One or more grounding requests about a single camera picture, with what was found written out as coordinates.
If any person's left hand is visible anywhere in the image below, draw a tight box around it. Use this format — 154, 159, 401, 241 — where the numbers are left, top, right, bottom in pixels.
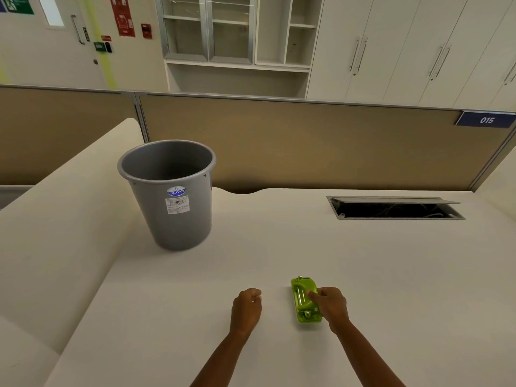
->
230, 288, 263, 336

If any person's right hand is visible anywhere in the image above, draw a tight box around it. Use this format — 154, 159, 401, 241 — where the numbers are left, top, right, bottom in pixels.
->
307, 287, 350, 334

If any green hole punch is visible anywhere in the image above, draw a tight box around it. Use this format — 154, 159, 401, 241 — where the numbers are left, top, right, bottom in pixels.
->
291, 276, 323, 324

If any person's right forearm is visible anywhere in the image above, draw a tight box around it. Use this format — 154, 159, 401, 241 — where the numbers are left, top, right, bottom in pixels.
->
329, 318, 413, 387

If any person's left forearm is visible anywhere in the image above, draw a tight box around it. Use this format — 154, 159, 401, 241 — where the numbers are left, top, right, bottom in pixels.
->
189, 329, 251, 387

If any grey plastic waste bin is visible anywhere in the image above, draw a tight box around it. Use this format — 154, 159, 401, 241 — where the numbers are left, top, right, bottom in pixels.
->
117, 140, 217, 251

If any beige desk partition panel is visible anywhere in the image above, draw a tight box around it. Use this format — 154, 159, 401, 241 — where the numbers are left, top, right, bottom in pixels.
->
137, 92, 516, 195
0, 84, 146, 187

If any blue desk number plate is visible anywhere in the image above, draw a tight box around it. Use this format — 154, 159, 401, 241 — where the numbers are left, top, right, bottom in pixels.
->
456, 111, 516, 128

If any glass door shelf cabinet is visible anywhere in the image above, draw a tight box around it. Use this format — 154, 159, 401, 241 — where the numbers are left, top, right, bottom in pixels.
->
155, 0, 325, 99

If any white storage cupboard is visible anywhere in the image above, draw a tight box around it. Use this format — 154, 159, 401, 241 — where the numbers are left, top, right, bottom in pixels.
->
305, 0, 516, 112

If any green exit sign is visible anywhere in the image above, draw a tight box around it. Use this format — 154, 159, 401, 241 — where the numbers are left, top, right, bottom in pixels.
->
0, 0, 35, 15

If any desk cable grommet tray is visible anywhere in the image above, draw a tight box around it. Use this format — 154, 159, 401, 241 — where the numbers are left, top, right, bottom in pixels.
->
326, 196, 466, 221

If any red wall notice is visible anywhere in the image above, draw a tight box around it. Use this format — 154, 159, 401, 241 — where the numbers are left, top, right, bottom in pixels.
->
110, 0, 135, 37

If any cream door with handle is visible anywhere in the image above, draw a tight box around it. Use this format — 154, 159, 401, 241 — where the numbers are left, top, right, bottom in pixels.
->
0, 0, 117, 91

